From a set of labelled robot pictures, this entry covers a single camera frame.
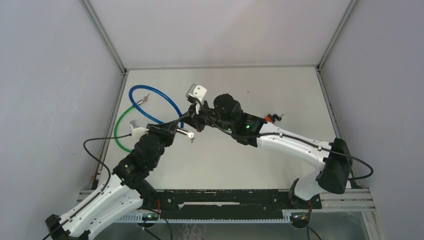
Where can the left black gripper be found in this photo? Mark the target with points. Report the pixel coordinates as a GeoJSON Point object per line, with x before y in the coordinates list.
{"type": "Point", "coordinates": [167, 130]}

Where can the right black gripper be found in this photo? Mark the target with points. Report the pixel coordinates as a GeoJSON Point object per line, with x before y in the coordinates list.
{"type": "Point", "coordinates": [194, 120]}

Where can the blue cable lock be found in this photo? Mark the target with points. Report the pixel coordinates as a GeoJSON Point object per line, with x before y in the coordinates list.
{"type": "Point", "coordinates": [153, 104]}

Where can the silver keys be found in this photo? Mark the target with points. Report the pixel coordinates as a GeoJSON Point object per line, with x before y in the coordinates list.
{"type": "Point", "coordinates": [191, 136]}

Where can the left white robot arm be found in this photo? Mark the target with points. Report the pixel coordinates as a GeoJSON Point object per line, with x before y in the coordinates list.
{"type": "Point", "coordinates": [125, 188]}

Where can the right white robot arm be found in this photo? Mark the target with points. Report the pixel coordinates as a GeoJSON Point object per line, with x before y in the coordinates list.
{"type": "Point", "coordinates": [330, 160]}

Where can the orange padlock with keys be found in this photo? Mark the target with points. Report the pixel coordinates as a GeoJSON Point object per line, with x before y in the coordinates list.
{"type": "Point", "coordinates": [272, 118]}

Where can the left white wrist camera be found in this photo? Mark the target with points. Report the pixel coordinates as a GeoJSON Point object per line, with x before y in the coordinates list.
{"type": "Point", "coordinates": [136, 130]}

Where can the green cable lock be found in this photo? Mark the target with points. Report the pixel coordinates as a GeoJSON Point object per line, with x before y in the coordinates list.
{"type": "Point", "coordinates": [120, 130]}

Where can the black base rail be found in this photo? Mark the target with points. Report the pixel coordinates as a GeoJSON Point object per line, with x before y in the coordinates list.
{"type": "Point", "coordinates": [228, 204]}

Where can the white slotted cable duct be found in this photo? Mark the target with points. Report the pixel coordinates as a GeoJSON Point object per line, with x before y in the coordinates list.
{"type": "Point", "coordinates": [146, 217]}

